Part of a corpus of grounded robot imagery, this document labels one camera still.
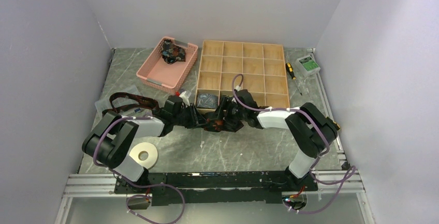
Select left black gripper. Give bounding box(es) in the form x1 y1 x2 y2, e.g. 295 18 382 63
172 103 208 129

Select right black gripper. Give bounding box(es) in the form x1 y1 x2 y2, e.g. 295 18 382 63
208 97 246 128

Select orange floral dark tie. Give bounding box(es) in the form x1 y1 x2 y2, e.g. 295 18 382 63
203 118 243 132

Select red patterned dark tie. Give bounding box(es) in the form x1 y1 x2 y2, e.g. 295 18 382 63
101 92 210 129

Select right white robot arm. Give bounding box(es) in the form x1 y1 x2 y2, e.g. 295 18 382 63
206 89 340 190

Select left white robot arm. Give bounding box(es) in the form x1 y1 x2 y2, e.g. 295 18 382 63
82 94 207 193

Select white tape roll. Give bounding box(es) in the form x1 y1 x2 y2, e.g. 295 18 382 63
129 142 158 170

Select rolled grey-blue tie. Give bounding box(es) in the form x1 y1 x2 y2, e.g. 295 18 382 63
196 93 218 109

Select pink plastic basket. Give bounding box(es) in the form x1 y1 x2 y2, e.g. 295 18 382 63
136 36 198 95

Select wooden compartment tray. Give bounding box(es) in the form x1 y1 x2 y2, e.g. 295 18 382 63
195 40 290 113

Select crumpled floral tie in basket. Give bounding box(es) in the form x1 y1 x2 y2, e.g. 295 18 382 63
161 39 186 64

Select green white small box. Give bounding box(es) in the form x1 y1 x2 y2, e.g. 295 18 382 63
295 54 321 77

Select small yellow black screwdriver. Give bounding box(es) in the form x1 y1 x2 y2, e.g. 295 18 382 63
333 121 341 131

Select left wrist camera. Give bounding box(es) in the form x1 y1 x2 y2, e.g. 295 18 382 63
175 90 192 106

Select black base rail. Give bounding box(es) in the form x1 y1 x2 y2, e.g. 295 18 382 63
114 171 318 206

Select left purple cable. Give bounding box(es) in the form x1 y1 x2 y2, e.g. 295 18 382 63
92 114 153 168

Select purple cable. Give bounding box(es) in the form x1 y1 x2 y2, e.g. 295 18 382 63
231 73 357 216
92 114 153 168

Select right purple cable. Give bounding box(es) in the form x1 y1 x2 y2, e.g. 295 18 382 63
231 73 357 216

